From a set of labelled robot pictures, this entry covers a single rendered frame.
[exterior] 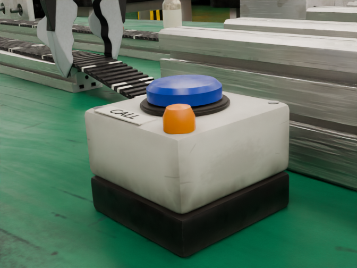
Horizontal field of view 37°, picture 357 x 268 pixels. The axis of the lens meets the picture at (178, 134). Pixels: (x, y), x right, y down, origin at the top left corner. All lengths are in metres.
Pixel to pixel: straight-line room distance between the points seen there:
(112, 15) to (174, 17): 0.45
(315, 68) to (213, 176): 0.11
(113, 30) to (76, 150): 0.24
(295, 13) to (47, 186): 0.32
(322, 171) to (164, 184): 0.12
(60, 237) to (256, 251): 0.10
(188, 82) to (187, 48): 0.12
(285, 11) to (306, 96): 0.25
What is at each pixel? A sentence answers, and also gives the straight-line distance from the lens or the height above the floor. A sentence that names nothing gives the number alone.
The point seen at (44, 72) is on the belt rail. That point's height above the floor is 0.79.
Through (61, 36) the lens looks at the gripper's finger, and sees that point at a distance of 0.59.
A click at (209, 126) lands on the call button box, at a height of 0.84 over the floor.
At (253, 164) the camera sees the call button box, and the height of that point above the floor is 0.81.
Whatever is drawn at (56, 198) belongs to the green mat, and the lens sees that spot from 0.33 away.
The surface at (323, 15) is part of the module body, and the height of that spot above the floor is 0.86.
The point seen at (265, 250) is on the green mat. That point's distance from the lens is 0.26.
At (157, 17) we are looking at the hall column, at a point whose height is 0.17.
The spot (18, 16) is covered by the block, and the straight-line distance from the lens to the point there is 1.44.
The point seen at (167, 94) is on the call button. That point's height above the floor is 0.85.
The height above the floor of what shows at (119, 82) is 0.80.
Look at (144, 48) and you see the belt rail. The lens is 0.82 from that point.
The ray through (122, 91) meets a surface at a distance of 0.52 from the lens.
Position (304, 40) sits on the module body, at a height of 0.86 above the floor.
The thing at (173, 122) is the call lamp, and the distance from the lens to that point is 0.23.
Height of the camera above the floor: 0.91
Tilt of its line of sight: 17 degrees down
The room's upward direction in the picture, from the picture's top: 3 degrees counter-clockwise
